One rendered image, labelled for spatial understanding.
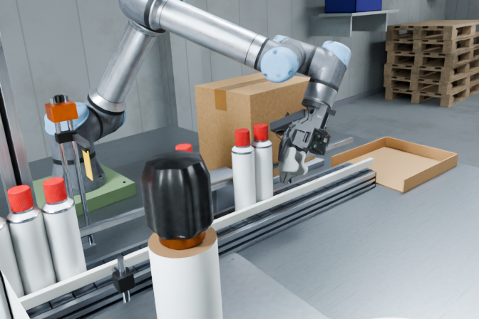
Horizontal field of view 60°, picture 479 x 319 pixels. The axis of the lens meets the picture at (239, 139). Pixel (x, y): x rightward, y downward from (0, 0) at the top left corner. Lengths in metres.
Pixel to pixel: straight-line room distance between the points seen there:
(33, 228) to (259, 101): 0.66
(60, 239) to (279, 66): 0.53
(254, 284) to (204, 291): 0.24
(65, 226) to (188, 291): 0.30
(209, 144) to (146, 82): 2.37
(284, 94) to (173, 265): 0.80
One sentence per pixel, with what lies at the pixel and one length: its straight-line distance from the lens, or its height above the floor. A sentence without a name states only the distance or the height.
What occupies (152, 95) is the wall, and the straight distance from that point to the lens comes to 3.67.
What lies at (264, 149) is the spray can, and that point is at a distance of 0.95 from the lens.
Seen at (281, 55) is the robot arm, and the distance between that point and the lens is 0.89.
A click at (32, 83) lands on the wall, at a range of 3.25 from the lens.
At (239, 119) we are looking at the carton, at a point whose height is 1.04.
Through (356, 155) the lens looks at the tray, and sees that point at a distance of 1.47.
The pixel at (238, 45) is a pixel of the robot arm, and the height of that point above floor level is 1.27.
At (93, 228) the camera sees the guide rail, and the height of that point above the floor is 0.96.
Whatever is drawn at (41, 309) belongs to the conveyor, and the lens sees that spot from 0.82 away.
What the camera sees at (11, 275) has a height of 0.95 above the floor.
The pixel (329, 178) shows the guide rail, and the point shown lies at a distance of 1.11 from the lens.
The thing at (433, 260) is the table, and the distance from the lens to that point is 0.98.
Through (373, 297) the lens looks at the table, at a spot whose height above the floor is 0.83.
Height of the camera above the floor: 1.35
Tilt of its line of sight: 18 degrees down
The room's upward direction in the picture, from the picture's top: 3 degrees counter-clockwise
